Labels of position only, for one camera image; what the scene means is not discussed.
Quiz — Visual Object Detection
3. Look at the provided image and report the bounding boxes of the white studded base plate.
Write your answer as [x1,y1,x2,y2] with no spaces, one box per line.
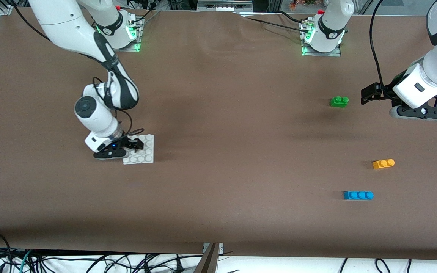
[123,134,155,165]

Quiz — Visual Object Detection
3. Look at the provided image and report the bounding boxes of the yellow two-stud block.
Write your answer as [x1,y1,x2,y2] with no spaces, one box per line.
[372,159,395,170]

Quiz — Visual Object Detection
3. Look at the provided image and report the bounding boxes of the blue three-stud block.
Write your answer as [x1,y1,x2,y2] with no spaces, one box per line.
[343,191,374,201]

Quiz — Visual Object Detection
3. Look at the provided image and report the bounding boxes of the brown table cover sheet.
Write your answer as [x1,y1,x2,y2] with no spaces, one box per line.
[0,7,437,260]

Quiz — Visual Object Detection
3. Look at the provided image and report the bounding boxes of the orange background object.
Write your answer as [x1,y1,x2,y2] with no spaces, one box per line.
[290,0,318,10]

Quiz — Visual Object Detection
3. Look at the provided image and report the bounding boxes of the dark metal beam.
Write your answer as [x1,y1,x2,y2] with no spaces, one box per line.
[193,243,220,273]

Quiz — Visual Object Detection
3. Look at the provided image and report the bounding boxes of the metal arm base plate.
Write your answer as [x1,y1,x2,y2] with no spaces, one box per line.
[101,17,142,52]
[301,21,341,57]

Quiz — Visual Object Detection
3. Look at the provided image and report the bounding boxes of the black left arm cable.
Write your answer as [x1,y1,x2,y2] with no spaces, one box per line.
[369,0,386,91]

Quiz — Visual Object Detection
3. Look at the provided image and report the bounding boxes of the black base cable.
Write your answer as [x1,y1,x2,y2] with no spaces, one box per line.
[132,0,162,28]
[237,14,311,33]
[277,11,310,23]

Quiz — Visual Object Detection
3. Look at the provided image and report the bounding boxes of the silver metal bracket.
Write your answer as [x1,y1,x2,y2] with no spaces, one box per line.
[203,243,225,254]

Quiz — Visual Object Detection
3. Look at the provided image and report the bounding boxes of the teal floor cable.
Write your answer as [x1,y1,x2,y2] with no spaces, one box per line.
[18,249,34,273]

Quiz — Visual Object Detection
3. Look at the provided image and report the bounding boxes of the aluminium frame profile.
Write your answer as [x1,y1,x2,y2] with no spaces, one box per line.
[197,0,253,12]

